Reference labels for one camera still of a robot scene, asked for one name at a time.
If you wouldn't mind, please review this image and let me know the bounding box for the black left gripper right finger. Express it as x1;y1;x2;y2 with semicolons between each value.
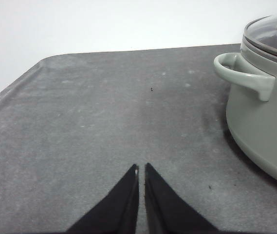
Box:
144;163;222;234

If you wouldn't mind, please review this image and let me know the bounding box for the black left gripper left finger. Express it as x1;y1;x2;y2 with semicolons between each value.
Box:
66;164;139;234

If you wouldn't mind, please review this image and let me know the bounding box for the green electric steamer pot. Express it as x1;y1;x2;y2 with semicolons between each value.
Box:
213;15;277;180

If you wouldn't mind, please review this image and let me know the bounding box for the glass steamer lid green knob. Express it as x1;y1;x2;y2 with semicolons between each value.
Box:
244;15;277;57

